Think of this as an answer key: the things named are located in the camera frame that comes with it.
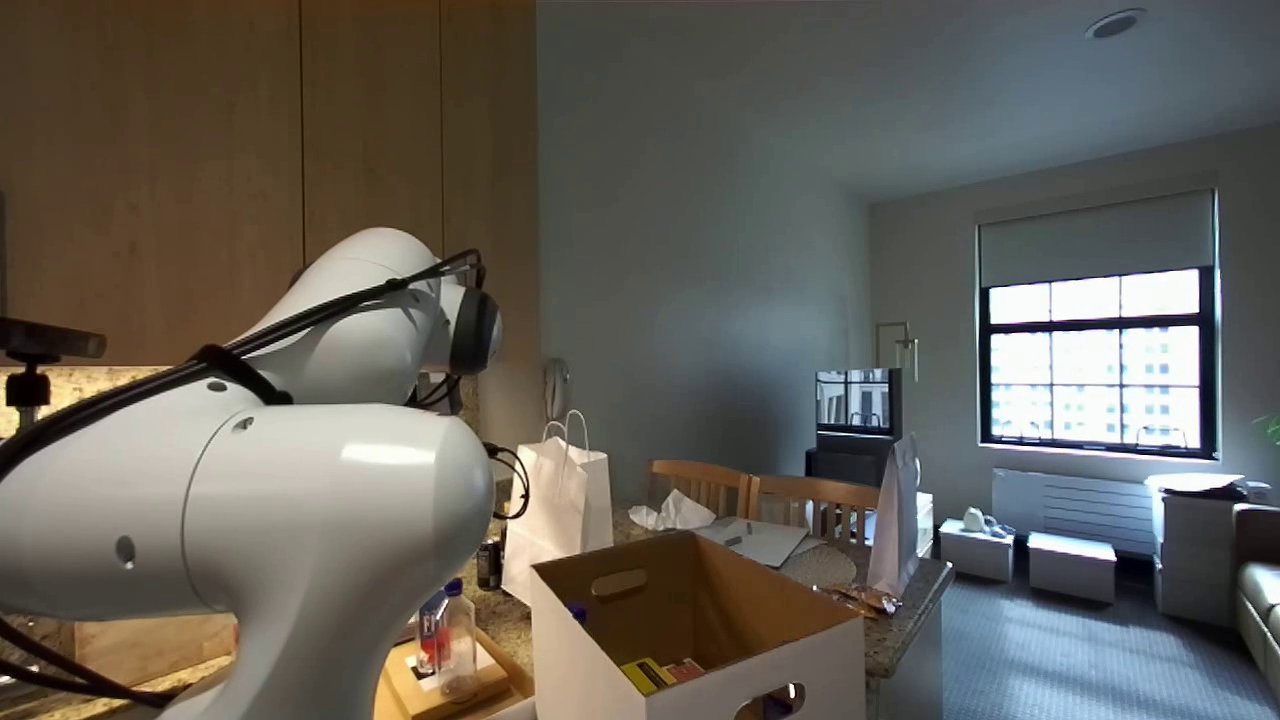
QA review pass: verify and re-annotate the black monitor stand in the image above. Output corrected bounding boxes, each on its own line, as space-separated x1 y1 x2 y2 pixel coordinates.
804 437 895 494

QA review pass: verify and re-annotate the black framed window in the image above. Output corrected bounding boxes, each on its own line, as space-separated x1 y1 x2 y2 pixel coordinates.
974 263 1221 462

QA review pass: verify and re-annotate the wooden chair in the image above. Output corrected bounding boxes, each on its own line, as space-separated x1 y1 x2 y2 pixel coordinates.
744 472 885 553
645 458 750 525

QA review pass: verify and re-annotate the stack of white boxes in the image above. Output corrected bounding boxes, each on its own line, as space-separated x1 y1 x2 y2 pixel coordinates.
1152 478 1250 629

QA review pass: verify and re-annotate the white cone-shaped cover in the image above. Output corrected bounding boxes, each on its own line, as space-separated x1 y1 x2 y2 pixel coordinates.
869 434 926 597

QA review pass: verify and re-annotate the large white cardboard box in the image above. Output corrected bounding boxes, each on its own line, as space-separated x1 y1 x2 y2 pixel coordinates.
527 529 873 720

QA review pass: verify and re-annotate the white paper shopping bag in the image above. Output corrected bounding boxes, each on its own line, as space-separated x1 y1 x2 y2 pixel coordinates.
499 408 617 611

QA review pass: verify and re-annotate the small monitor screen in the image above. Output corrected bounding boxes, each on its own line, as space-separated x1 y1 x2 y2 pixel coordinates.
812 365 903 441

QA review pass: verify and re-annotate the shallow open cardboard tray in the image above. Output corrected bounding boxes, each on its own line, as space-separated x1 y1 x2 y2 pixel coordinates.
372 636 540 720

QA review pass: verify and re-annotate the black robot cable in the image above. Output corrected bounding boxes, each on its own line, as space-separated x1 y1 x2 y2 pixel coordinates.
0 243 536 714

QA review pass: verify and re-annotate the clear water bottle blue cap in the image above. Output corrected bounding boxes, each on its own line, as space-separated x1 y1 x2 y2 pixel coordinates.
440 571 484 682

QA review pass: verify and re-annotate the small kraft box white label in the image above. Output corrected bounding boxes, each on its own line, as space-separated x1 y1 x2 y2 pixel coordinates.
382 636 517 714

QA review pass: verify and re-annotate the white radiator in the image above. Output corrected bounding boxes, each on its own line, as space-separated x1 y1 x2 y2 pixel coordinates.
987 465 1165 557

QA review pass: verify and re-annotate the white roller blind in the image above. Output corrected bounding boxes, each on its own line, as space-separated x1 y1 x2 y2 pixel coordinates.
973 189 1221 294

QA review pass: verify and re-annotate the small white floor box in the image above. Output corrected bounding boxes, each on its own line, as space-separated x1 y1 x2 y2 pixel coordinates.
936 510 1018 584
1022 529 1121 603

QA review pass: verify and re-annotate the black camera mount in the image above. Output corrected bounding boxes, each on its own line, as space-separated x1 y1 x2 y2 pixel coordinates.
0 313 106 446

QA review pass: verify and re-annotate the crumpled white tissue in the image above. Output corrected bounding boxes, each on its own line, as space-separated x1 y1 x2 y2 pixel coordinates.
623 488 718 536

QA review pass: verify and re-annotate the red label water bottle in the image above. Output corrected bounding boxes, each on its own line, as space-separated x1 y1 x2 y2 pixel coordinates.
412 588 456 682

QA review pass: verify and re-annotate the beige sofa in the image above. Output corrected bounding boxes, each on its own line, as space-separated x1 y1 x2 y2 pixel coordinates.
1232 500 1280 667

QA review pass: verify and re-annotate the round ceiling light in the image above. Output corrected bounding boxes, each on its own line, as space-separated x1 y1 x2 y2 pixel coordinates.
1078 3 1146 43

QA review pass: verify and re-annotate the light wood wall cabinet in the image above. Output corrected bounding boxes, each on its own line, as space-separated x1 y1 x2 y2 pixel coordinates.
0 0 540 372

